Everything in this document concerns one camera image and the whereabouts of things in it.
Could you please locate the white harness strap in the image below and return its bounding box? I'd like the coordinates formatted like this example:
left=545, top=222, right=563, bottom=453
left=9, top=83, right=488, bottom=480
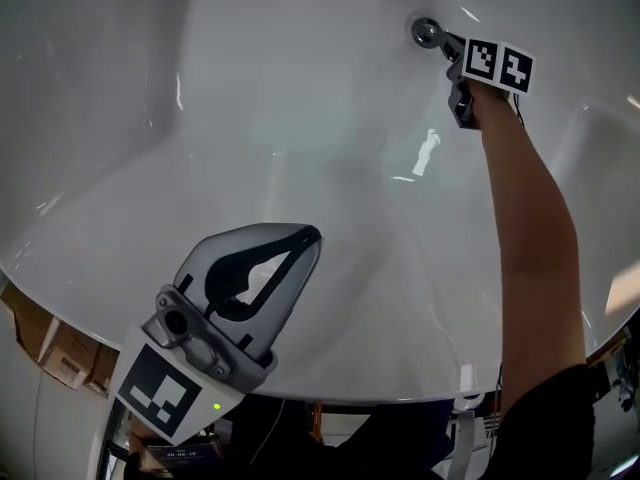
left=446, top=406, right=477, bottom=480

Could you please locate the person's right forearm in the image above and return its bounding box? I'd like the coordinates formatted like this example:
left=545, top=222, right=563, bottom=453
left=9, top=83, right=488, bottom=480
left=469, top=81, right=590, bottom=399

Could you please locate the brown cardboard box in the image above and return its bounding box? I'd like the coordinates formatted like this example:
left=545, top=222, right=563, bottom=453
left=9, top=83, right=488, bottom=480
left=37, top=315, right=121, bottom=395

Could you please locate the white bathtub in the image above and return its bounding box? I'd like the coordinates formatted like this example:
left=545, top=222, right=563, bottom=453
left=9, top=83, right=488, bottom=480
left=0, top=0, right=640, bottom=405

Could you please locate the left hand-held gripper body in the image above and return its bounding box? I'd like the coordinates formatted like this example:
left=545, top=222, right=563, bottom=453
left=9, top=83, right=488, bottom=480
left=106, top=284, right=279, bottom=448

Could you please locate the person's black shirt torso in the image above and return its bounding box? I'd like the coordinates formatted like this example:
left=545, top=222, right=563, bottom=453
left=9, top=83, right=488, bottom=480
left=122, top=364, right=597, bottom=480

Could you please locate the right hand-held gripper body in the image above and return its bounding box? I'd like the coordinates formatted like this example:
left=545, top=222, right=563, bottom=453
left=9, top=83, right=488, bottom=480
left=445, top=36, right=537, bottom=131

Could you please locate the chrome bathtub drain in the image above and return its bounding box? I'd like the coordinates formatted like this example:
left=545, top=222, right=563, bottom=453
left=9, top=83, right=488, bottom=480
left=409, top=15, right=445, bottom=50

